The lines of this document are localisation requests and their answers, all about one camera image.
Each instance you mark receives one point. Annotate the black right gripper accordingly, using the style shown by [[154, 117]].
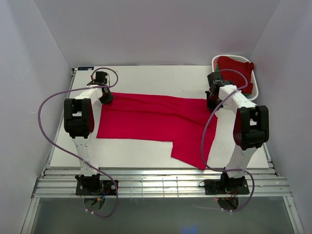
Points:
[[210, 107]]

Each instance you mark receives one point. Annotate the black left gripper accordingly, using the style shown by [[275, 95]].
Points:
[[109, 99]]

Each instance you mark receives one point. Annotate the bright red t shirt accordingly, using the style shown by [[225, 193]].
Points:
[[186, 122]]

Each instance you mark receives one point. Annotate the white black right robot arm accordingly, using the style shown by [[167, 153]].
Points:
[[251, 131]]

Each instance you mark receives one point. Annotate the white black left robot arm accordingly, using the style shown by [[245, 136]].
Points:
[[79, 123]]

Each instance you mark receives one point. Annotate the blue label sticker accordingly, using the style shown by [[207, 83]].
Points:
[[86, 68]]

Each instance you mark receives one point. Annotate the white plastic laundry basket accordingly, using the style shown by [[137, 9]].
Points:
[[254, 93]]

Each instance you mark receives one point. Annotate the dark red folded t shirt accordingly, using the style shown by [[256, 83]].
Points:
[[245, 68]]

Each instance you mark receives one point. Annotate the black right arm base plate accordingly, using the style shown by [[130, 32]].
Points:
[[213, 187]]

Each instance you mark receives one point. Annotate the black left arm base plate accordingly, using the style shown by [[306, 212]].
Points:
[[107, 187]]

